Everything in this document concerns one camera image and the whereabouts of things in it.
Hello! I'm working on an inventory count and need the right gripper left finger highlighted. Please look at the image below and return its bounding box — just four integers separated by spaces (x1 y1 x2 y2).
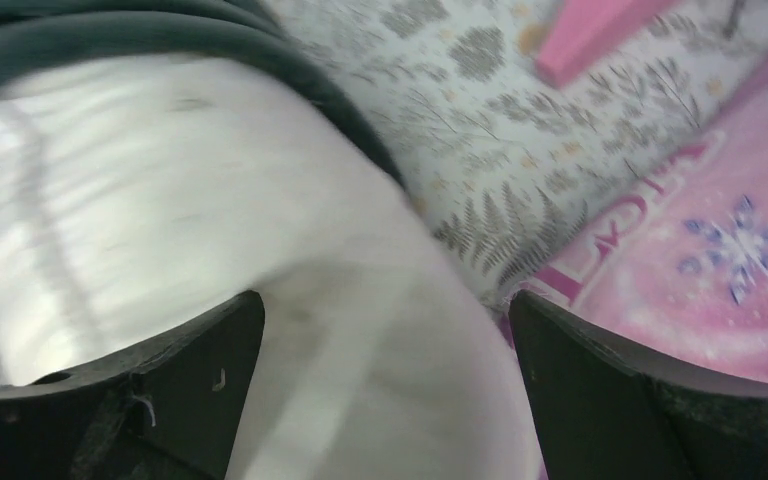
0 291 265 479

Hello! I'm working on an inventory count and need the pink wedge block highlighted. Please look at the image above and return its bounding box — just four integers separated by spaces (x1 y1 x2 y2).
534 0 676 88

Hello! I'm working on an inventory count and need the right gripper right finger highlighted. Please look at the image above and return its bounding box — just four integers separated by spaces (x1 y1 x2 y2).
508 291 768 480

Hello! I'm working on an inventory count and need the grey plush pillowcase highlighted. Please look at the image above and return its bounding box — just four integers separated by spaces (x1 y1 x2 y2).
0 1 406 188

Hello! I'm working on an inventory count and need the floral table cloth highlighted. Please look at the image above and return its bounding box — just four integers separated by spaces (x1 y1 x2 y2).
271 0 768 308

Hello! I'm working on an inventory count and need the purple princess print blanket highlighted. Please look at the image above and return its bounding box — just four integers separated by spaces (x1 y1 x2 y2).
506 59 768 383

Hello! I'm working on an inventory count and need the white pillow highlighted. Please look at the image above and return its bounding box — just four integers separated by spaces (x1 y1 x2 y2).
0 54 541 479

